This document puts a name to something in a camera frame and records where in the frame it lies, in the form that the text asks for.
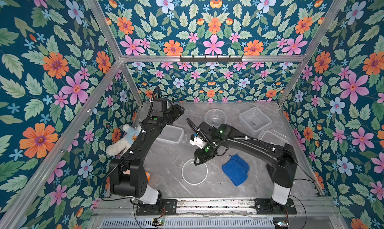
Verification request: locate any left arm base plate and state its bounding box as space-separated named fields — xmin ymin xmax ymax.
xmin=136 ymin=199 xmax=178 ymax=216

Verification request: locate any blue cleaning cloth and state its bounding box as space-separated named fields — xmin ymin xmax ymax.
xmin=222 ymin=154 xmax=250 ymax=187

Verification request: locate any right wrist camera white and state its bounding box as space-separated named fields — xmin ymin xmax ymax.
xmin=190 ymin=134 xmax=207 ymax=149

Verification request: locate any round clear lunch box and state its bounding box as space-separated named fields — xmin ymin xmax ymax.
xmin=204 ymin=109 xmax=228 ymax=127

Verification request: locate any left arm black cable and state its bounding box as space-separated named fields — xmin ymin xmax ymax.
xmin=100 ymin=195 xmax=145 ymax=229

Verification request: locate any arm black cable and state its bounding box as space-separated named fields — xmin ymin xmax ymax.
xmin=100 ymin=195 xmax=145 ymax=229
xmin=287 ymin=177 xmax=307 ymax=229

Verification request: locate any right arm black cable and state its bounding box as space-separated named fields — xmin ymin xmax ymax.
xmin=287 ymin=177 xmax=307 ymax=229

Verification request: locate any black hook rail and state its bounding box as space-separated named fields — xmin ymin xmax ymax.
xmin=179 ymin=55 xmax=243 ymax=64

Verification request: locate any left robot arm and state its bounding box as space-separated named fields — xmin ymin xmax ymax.
xmin=106 ymin=98 xmax=185 ymax=205

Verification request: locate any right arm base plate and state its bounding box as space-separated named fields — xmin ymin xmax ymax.
xmin=253 ymin=198 xmax=297 ymax=215

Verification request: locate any rectangular clear lunch box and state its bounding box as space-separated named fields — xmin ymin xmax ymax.
xmin=156 ymin=126 xmax=185 ymax=145

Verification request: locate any aluminium front rail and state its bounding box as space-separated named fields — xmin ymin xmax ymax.
xmin=93 ymin=196 xmax=341 ymax=217

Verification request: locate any white teddy bear blue shirt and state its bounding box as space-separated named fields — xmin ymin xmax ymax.
xmin=106 ymin=124 xmax=142 ymax=157

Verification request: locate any white ventilation grille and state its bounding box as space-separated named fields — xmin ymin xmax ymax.
xmin=101 ymin=218 xmax=275 ymax=229

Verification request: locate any square clear box lid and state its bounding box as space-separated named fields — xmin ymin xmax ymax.
xmin=259 ymin=129 xmax=290 ymax=146

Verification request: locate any pink doll orange outfit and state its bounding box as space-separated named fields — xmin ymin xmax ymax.
xmin=106 ymin=163 xmax=150 ymax=189

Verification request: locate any square clear lunch box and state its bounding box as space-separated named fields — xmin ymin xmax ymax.
xmin=239 ymin=107 xmax=272 ymax=137

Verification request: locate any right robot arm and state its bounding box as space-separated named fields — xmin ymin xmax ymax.
xmin=187 ymin=119 xmax=298 ymax=206

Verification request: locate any round clear box lid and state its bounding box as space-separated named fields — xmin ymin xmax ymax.
xmin=182 ymin=159 xmax=209 ymax=186

